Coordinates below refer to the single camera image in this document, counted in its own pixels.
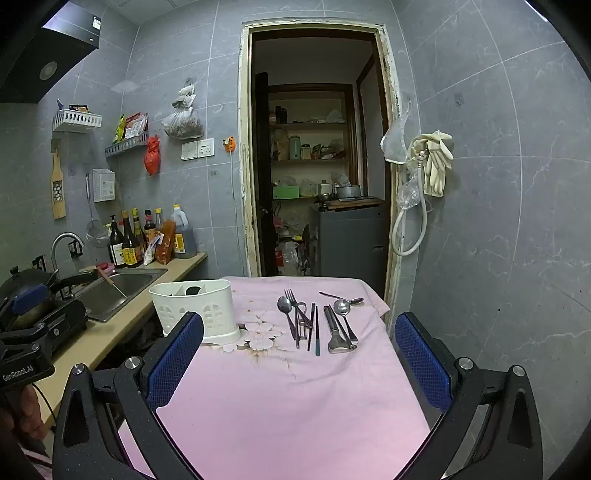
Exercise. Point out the tall dark sauce bottle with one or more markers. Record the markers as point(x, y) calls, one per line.
point(137, 230)

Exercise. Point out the cream rubber gloves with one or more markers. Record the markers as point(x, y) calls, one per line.
point(438, 161)

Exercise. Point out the plastic bags on floor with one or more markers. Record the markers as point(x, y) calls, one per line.
point(288, 256)

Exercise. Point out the long steel spoon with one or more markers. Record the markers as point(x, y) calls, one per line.
point(284, 305)

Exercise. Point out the green jar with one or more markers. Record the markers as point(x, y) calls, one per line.
point(294, 147)

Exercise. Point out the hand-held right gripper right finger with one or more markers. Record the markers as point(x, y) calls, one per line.
point(422, 364)

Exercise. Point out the black wall plug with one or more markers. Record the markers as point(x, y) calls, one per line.
point(75, 249)

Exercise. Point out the wooden shelf unit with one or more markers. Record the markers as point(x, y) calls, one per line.
point(307, 125)

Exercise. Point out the grey wall shelf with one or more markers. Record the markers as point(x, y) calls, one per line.
point(127, 146)

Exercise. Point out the pink soap dish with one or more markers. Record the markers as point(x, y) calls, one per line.
point(105, 267)

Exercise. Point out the red seasoning packet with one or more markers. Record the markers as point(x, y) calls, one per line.
point(136, 124)

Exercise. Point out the dark chopstick teal tip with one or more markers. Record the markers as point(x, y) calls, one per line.
point(317, 337)

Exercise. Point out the pale door frame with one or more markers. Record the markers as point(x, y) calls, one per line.
point(244, 138)

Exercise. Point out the large dark oil jug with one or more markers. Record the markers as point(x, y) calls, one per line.
point(184, 235)

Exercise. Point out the white wall socket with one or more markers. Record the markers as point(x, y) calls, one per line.
point(206, 147)

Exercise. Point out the slim bottle yellow cap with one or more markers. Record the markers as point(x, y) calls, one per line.
point(158, 219)

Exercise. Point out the round steel spoon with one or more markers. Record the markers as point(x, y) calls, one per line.
point(342, 306)

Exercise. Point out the dark pump sauce bottle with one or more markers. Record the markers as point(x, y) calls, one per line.
point(116, 249)

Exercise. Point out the dark wooden door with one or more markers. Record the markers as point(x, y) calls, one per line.
point(262, 184)

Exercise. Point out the wooden grater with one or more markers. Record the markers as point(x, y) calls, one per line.
point(58, 194)

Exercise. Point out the white blue packet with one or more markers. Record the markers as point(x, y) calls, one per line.
point(151, 251)

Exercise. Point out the white wall basket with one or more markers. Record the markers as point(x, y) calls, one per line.
point(76, 121)

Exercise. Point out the small steel teaspoon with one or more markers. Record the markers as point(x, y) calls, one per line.
point(356, 301)

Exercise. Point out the black wok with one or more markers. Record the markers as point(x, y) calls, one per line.
point(23, 277)

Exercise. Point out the red chili packet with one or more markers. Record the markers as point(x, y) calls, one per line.
point(166, 242)

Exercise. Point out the white wall box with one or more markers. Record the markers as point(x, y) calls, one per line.
point(104, 185)

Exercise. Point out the wooden cutting board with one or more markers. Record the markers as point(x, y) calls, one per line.
point(355, 203)

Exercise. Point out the white wall switch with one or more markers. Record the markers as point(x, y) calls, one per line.
point(189, 151)

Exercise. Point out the pink floral cloth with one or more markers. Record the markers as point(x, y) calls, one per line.
point(286, 406)

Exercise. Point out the yellow seasoning packet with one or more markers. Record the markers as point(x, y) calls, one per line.
point(120, 128)

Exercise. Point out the green box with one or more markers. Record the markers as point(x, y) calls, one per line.
point(286, 192)

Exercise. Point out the white jar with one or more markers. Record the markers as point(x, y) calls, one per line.
point(305, 152)

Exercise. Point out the dark bottle red label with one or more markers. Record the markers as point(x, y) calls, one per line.
point(149, 226)

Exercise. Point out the person's left hand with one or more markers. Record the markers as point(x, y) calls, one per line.
point(27, 413)

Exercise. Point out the dark bottle yellow label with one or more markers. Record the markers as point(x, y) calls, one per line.
point(130, 247)

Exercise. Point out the clear bag with dark contents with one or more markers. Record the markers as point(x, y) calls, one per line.
point(182, 120)

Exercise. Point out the white hanging plastic bag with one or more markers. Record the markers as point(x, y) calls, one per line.
point(395, 143)

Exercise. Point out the steel pot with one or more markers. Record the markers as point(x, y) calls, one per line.
point(348, 193)

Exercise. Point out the black range hood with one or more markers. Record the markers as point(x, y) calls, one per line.
point(46, 46)

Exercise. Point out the steel sink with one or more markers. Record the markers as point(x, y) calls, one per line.
point(129, 286)

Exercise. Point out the red plastic bag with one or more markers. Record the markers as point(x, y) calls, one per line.
point(152, 157)

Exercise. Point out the metal mesh strainer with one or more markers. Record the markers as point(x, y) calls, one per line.
point(96, 230)

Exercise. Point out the beige kitchen counter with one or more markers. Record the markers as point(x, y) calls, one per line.
point(124, 332)

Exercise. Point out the white plastic utensil holder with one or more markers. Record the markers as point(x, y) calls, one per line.
point(217, 314)

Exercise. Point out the clear hanging plastic bag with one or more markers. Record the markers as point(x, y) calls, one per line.
point(410, 196)

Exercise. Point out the chrome faucet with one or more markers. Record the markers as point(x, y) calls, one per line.
point(60, 240)

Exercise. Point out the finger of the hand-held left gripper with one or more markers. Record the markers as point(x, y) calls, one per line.
point(30, 298)

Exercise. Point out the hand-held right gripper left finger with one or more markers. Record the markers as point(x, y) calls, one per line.
point(178, 360)

